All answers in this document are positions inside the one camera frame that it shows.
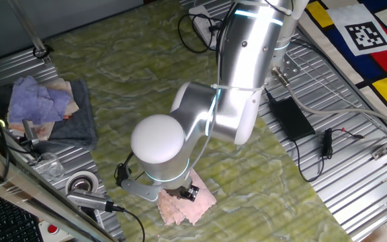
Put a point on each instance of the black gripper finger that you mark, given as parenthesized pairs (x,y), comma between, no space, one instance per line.
(194,194)
(182,198)

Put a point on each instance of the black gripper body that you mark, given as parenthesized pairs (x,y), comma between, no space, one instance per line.
(178,192)

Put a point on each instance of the pink fluffy cloth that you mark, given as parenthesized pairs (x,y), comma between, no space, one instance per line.
(197,208)

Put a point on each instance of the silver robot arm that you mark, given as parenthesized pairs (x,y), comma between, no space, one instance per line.
(244,67)

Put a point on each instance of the beige cloth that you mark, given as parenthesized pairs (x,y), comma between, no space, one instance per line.
(44,131)

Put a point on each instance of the purple fluffy cloth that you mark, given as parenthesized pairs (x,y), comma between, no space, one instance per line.
(35,101)

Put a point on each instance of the green marble pattern mat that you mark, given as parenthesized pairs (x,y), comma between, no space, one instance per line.
(197,134)

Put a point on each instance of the small steel bowl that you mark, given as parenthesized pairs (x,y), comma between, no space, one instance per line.
(81,183)

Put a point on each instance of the dark grey towel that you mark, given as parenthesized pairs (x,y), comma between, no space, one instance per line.
(79,127)

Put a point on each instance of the black power adapter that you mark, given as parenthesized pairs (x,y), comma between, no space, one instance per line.
(291,119)

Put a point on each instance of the grey box red button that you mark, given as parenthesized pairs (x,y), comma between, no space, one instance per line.
(52,229)

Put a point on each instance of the black keyboard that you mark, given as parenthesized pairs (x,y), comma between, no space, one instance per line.
(12,223)

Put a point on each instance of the white power strip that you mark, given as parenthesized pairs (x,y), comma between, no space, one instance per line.
(200,20)

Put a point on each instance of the clear acrylic rod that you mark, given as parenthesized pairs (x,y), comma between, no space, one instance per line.
(29,30)

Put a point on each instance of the white paper fiducial marker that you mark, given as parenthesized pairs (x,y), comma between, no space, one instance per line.
(365,35)

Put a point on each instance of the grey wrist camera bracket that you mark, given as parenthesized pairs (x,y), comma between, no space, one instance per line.
(139,190)

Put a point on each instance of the silver ribbed camera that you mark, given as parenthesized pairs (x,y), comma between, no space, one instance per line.
(87,199)

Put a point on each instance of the aluminium frame bar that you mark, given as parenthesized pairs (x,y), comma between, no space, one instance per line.
(29,191)

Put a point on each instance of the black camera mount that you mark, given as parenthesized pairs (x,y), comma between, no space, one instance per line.
(29,142)

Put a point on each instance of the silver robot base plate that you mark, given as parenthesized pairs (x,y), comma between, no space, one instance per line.
(289,67)

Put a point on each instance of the small grey camera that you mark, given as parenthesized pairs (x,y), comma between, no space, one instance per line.
(29,129)

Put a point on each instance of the small metal bracket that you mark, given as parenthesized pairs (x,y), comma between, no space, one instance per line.
(380,153)

